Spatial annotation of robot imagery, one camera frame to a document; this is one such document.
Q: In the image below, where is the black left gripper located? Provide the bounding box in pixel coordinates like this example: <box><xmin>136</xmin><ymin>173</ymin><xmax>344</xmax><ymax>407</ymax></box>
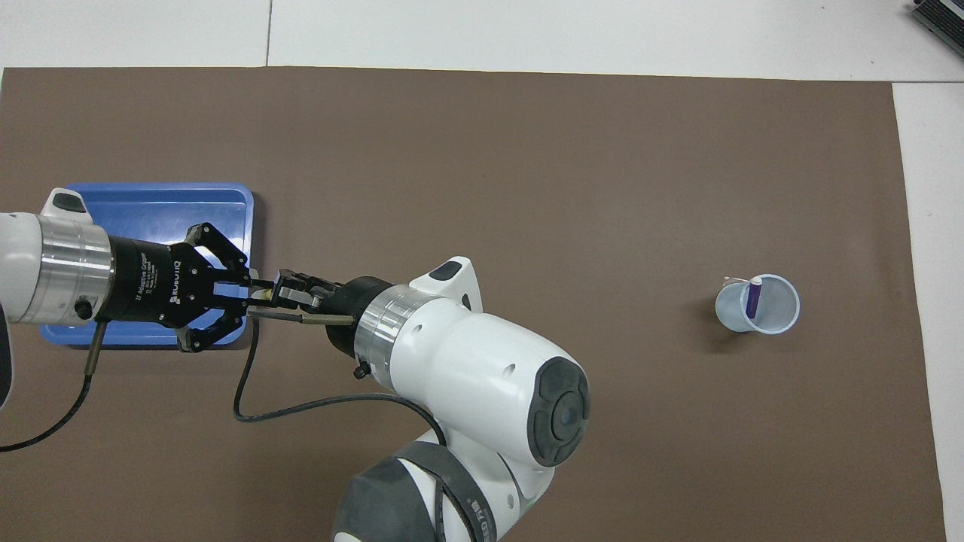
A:
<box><xmin>104</xmin><ymin>222</ymin><xmax>255</xmax><ymax>354</ymax></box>

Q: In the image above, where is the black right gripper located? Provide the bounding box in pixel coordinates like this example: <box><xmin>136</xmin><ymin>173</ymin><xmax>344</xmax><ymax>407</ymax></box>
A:
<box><xmin>272</xmin><ymin>269</ymin><xmax>394</xmax><ymax>361</ymax></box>

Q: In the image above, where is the blue plastic tray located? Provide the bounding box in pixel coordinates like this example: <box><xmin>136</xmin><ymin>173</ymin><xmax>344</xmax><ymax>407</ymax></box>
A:
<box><xmin>38</xmin><ymin>182</ymin><xmax>255</xmax><ymax>347</ymax></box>

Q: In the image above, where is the brown table mat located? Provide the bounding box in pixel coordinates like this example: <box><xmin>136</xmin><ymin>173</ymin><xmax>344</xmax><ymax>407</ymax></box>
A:
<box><xmin>0</xmin><ymin>66</ymin><xmax>947</xmax><ymax>542</ymax></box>

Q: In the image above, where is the translucent plastic cup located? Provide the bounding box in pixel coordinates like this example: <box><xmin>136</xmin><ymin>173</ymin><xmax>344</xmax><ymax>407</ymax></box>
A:
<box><xmin>714</xmin><ymin>273</ymin><xmax>801</xmax><ymax>336</ymax></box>

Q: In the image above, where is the grey laptop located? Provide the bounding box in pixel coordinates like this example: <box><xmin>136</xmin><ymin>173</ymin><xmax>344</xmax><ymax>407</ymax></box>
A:
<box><xmin>909</xmin><ymin>0</ymin><xmax>964</xmax><ymax>48</ymax></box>

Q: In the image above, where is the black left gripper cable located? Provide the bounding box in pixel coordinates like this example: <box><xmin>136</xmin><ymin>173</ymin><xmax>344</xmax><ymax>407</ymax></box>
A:
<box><xmin>0</xmin><ymin>319</ymin><xmax>108</xmax><ymax>453</ymax></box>

